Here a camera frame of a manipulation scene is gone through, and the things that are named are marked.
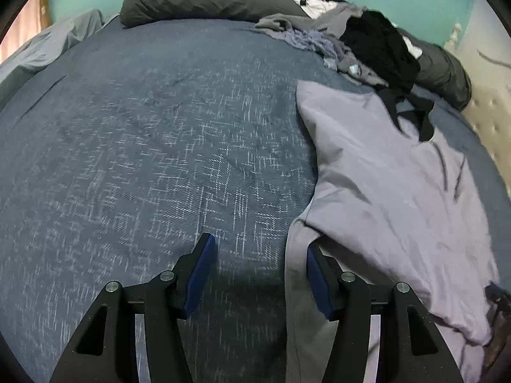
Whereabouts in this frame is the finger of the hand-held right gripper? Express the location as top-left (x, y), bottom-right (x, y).
top-left (484, 281), bottom-right (506, 308)

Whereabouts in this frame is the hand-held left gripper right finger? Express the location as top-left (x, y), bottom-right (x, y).
top-left (305, 243), bottom-right (466, 383)

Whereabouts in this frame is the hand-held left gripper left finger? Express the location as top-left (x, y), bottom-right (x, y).
top-left (49, 232), bottom-right (217, 383)

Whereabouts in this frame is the lilac grey zip jacket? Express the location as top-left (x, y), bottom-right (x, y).
top-left (285, 79), bottom-right (504, 383)

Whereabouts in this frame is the blue patterned bed sheet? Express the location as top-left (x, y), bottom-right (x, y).
top-left (0, 16), bottom-right (507, 383)

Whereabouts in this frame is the crumpled lilac blue garment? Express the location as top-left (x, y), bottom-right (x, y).
top-left (279, 28), bottom-right (362, 76)

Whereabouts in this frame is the white cloth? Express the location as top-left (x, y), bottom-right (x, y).
top-left (401, 36), bottom-right (423, 60)
top-left (291, 0), bottom-right (340, 19)

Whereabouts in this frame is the grey garment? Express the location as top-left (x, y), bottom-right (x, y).
top-left (255, 3), bottom-right (390, 88)

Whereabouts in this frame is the light grey pillow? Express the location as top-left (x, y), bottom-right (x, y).
top-left (0, 8), bottom-right (120, 100)

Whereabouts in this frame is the orange curtain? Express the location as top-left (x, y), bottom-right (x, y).
top-left (0, 0), bottom-right (54, 64)

